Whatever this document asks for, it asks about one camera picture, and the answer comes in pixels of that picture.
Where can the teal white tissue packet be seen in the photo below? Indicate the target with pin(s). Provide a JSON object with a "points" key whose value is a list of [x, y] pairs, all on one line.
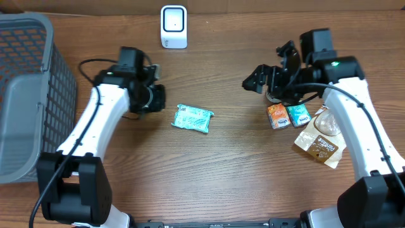
{"points": [[299, 115]]}

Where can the green lid jar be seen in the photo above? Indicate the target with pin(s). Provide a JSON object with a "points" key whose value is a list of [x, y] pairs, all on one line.
{"points": [[272, 99]]}

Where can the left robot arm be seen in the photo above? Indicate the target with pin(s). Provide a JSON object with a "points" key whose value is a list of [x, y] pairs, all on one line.
{"points": [[73, 185]]}

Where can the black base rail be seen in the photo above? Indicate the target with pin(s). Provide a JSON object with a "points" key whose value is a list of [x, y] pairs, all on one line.
{"points": [[215, 225]]}

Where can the beige powder pouch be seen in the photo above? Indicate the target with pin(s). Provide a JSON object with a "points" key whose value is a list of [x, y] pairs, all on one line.
{"points": [[322, 138]]}

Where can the teal snack packet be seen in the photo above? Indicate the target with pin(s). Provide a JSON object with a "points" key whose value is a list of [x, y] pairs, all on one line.
{"points": [[192, 118]]}

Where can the white barcode scanner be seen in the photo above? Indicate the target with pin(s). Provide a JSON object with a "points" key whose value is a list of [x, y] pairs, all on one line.
{"points": [[173, 27]]}

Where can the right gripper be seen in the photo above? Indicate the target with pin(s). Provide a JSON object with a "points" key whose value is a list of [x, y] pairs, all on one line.
{"points": [[274, 76]]}

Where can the orange tissue packet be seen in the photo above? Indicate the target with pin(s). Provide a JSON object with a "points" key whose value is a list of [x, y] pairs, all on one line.
{"points": [[278, 116]]}

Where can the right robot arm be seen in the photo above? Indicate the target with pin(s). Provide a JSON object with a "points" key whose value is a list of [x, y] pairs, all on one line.
{"points": [[376, 199]]}

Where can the grey plastic mesh basket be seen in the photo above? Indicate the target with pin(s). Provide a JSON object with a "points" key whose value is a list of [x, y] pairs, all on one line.
{"points": [[38, 95]]}

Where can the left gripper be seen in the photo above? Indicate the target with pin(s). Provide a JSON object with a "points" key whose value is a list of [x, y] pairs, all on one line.
{"points": [[160, 102]]}

